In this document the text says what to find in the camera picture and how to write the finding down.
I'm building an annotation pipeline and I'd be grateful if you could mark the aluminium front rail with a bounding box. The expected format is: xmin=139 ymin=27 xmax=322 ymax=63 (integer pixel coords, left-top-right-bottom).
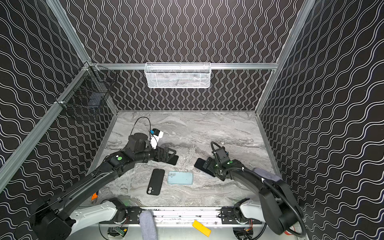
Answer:
xmin=59 ymin=205 xmax=304 ymax=228

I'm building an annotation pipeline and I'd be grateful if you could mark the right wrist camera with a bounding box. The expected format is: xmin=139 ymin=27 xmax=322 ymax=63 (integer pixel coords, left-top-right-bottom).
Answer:
xmin=214 ymin=147 xmax=230 ymax=165

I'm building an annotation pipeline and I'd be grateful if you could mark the black wire basket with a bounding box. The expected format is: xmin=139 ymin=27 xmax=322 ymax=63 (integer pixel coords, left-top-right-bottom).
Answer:
xmin=59 ymin=64 xmax=118 ymax=122

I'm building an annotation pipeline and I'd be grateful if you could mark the light blue phone case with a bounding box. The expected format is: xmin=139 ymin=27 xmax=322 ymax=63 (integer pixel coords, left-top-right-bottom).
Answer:
xmin=167 ymin=171 xmax=194 ymax=185

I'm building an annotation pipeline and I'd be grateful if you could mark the yellow tag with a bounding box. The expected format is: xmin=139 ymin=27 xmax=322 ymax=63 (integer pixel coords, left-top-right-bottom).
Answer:
xmin=193 ymin=220 xmax=212 ymax=237

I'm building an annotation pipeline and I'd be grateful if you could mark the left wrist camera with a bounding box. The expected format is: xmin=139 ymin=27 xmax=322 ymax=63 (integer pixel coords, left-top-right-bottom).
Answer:
xmin=150 ymin=129 xmax=164 ymax=149

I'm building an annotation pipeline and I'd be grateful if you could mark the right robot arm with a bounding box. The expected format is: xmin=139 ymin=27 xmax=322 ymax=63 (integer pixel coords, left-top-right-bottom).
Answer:
xmin=195 ymin=143 xmax=307 ymax=238

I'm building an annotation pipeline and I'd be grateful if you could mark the blue phone black screen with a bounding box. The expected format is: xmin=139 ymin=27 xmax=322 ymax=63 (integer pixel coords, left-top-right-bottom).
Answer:
xmin=194 ymin=158 xmax=215 ymax=177

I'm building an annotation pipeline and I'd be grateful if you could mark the black phone upper left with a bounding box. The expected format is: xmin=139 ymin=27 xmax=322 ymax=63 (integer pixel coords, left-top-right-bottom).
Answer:
xmin=165 ymin=155 xmax=179 ymax=166

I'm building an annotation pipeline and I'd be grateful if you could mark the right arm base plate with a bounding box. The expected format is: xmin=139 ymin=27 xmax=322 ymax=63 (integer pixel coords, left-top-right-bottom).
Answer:
xmin=218 ymin=207 xmax=262 ymax=225

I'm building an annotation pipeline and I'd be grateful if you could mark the white wire basket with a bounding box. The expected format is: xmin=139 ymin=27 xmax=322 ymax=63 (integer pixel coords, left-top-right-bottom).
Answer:
xmin=144 ymin=62 xmax=212 ymax=89

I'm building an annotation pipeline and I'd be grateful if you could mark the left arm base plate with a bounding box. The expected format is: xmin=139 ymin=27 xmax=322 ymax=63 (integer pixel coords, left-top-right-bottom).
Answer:
xmin=101 ymin=207 xmax=143 ymax=226

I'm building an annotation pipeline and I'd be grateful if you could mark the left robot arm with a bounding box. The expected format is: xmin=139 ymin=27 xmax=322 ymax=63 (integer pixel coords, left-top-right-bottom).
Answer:
xmin=30 ymin=133 xmax=179 ymax=240

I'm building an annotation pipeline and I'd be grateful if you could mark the black phone case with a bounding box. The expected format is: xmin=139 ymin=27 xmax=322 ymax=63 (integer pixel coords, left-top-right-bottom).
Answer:
xmin=146 ymin=169 xmax=165 ymax=196

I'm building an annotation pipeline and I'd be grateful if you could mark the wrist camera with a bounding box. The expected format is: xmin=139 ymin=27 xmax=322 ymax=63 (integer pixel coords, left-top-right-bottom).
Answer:
xmin=214 ymin=147 xmax=230 ymax=165
xmin=150 ymin=129 xmax=164 ymax=149

